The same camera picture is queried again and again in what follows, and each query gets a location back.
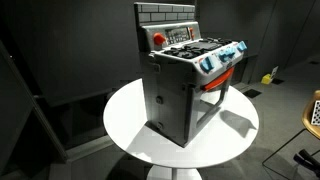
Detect orange oven door handle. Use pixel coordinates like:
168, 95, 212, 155
201, 66, 235, 93

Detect grey toy stove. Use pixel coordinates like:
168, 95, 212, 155
133, 2, 248, 148

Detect large orange stove button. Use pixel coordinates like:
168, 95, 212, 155
153, 32, 167, 47

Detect white table pedestal base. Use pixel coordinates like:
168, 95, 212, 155
146, 164, 203, 180

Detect black spring clamp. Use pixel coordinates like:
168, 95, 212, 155
293, 148, 320, 178

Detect black square floor pad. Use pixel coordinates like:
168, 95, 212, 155
243, 88, 263, 100

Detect white card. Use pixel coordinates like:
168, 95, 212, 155
270, 65, 279, 80

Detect checkerboard calibration board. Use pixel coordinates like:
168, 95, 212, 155
311, 99, 320, 126

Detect blue stove knob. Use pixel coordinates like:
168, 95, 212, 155
218, 50, 230, 63
237, 40, 248, 52
227, 47, 238, 59
199, 55, 217, 74

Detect tan shell chair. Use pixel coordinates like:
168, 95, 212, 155
262, 89, 320, 178

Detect dark metal frame beam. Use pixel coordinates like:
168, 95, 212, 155
0, 39, 69, 164

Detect yellow block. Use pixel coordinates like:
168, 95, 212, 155
261, 73, 274, 85

